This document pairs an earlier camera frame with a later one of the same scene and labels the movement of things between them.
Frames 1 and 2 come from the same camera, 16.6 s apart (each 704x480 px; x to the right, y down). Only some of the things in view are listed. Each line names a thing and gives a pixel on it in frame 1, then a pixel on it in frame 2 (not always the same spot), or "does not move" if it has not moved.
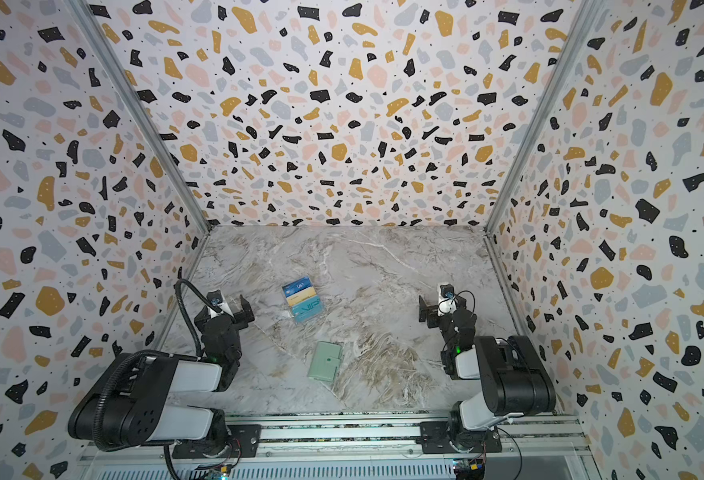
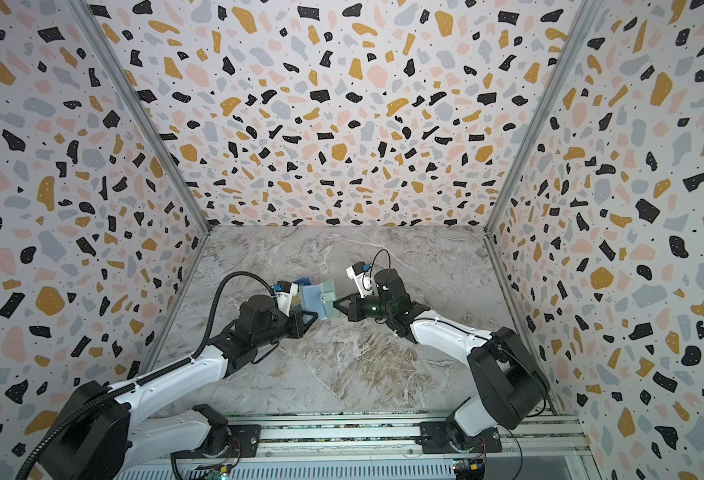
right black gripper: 438,314 -> 354,306
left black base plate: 241,440 does not move
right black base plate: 435,438 does not move
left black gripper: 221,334 -> 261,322
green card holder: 325,361 -> 319,298
